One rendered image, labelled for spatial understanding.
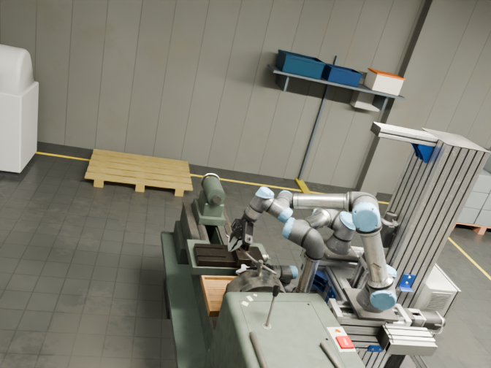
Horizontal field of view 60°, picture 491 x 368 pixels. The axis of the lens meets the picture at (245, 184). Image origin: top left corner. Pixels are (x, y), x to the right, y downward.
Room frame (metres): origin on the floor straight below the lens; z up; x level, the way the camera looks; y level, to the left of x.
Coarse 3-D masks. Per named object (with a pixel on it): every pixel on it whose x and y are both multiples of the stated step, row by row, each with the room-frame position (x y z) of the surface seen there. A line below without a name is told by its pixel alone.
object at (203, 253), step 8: (200, 248) 2.23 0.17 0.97; (208, 248) 2.25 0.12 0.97; (216, 248) 2.29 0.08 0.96; (224, 248) 2.30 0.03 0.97; (256, 248) 2.39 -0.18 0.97; (200, 256) 2.15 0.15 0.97; (208, 256) 2.18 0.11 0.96; (216, 256) 2.20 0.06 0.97; (224, 256) 2.21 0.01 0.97; (232, 256) 2.23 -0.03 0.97; (256, 256) 2.30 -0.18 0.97; (200, 264) 2.11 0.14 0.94; (208, 264) 2.13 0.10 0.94; (216, 264) 2.15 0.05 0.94; (224, 264) 2.16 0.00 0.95; (232, 264) 2.18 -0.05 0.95; (264, 264) 2.25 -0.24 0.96
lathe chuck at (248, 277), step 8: (248, 272) 1.75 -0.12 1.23; (256, 272) 1.75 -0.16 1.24; (264, 272) 1.77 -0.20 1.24; (232, 280) 1.73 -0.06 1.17; (240, 280) 1.70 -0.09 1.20; (248, 280) 1.69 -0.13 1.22; (256, 280) 1.69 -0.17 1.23; (264, 280) 1.70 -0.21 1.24; (272, 280) 1.72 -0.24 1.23; (232, 288) 1.68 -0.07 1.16
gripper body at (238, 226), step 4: (244, 212) 1.80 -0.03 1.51; (244, 216) 1.78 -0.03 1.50; (236, 220) 1.82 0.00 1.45; (240, 220) 1.82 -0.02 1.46; (244, 220) 1.80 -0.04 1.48; (248, 220) 1.77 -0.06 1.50; (252, 220) 1.77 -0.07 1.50; (256, 220) 1.79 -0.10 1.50; (232, 224) 1.83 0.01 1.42; (236, 224) 1.80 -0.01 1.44; (240, 224) 1.79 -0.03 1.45; (232, 228) 1.81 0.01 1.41; (236, 228) 1.78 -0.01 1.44; (240, 228) 1.77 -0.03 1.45; (236, 232) 1.76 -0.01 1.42; (240, 232) 1.76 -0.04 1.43; (236, 236) 1.77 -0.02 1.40; (240, 236) 1.77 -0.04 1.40
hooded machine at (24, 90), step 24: (0, 48) 4.30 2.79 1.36; (0, 72) 4.18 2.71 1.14; (24, 72) 4.38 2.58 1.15; (0, 96) 4.11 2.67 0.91; (24, 96) 4.27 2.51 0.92; (0, 120) 4.11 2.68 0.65; (24, 120) 4.28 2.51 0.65; (0, 144) 4.11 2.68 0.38; (24, 144) 4.29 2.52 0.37; (0, 168) 4.11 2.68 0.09
